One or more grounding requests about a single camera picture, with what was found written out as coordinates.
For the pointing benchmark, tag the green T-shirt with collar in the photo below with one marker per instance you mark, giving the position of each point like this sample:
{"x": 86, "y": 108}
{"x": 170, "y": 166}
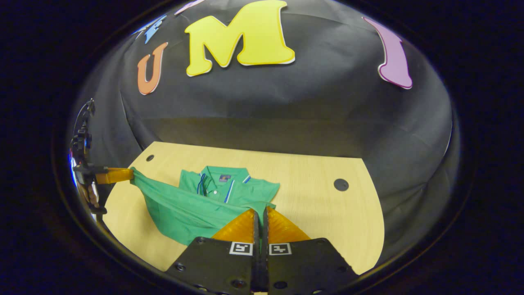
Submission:
{"x": 184, "y": 209}

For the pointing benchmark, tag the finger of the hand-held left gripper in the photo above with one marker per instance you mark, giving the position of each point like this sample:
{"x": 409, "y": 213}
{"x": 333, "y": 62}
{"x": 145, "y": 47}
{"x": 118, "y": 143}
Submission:
{"x": 114, "y": 175}

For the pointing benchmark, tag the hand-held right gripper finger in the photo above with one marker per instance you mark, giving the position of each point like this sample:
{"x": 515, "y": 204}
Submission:
{"x": 256, "y": 229}
{"x": 265, "y": 229}

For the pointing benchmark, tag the black backdrop cloth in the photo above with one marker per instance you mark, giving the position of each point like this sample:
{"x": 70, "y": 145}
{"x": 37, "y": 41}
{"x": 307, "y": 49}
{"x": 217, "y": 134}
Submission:
{"x": 286, "y": 106}

